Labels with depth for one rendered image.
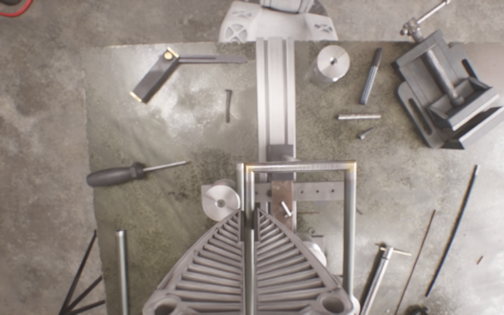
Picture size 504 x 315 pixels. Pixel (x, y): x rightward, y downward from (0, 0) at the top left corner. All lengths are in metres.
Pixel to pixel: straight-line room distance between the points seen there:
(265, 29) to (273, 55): 0.72
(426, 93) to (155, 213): 0.54
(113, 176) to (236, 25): 0.81
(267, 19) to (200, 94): 0.80
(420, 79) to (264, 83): 0.28
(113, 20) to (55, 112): 0.70
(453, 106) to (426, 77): 0.07
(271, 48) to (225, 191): 0.23
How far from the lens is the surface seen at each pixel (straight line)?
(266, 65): 0.35
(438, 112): 0.46
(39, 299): 2.24
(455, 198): 0.54
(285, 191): 0.28
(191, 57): 0.38
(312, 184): 0.32
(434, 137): 0.47
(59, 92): 1.75
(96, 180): 0.41
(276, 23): 1.10
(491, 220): 0.61
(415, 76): 0.46
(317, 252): 0.31
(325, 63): 0.34
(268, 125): 0.32
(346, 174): 0.20
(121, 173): 0.39
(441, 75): 0.47
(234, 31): 0.98
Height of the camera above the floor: 1.22
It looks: 85 degrees down
